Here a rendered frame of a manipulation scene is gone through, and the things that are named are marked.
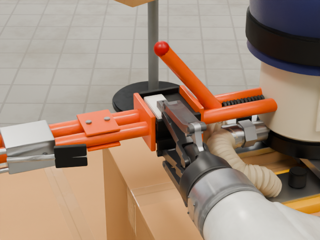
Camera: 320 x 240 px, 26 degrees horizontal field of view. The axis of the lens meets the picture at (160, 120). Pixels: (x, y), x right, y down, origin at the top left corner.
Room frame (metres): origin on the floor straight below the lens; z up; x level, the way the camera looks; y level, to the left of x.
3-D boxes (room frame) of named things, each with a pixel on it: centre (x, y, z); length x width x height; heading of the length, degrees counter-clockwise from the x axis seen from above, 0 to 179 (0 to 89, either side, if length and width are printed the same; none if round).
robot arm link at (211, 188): (0.70, -0.08, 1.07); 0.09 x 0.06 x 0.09; 111
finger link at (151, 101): (0.91, 0.00, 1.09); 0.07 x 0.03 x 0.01; 21
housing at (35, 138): (0.85, 0.19, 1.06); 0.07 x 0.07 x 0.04; 20
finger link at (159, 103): (0.89, -0.01, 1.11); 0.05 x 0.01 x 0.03; 21
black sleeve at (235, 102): (0.97, -0.13, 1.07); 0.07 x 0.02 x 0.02; 110
